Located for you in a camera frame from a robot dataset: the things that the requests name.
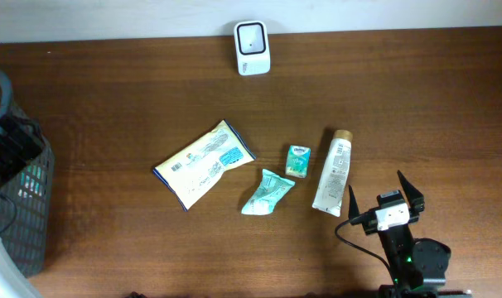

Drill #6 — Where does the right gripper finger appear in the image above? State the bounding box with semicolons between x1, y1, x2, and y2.
348;185;360;222
397;171;425;213

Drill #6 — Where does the white lotion tube gold cap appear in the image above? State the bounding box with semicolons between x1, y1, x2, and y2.
312;130;353;217

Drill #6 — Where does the small teal tissue pack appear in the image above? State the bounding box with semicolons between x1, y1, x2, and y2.
285;145;311;178

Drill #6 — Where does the teal wipes pouch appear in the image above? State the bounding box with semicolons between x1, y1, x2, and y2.
241;169;295;215

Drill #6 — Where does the cream wet wipes pack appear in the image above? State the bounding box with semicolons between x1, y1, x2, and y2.
153;120;256;210

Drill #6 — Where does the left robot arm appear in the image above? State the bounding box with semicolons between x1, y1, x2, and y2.
0;115;44;297

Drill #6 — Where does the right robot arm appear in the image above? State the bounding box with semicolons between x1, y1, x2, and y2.
338;171;472;297

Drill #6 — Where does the grey plastic mesh basket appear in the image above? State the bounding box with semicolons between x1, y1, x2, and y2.
0;70;55;277

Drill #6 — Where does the right black cable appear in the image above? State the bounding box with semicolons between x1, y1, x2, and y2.
334;213;401;298

